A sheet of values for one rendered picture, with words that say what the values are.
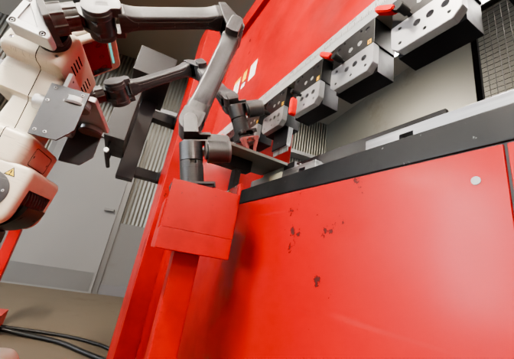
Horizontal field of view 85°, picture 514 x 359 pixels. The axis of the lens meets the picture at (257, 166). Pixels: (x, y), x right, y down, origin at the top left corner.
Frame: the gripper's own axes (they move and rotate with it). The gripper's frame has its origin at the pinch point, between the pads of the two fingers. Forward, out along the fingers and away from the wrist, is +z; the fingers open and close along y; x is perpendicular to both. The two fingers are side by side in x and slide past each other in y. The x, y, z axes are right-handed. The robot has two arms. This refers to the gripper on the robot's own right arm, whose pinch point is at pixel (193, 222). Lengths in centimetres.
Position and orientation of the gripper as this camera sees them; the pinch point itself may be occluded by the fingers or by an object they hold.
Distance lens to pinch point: 69.2
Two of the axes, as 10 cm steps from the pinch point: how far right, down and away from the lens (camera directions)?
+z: 0.8, 9.7, -2.3
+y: 9.2, 0.1, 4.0
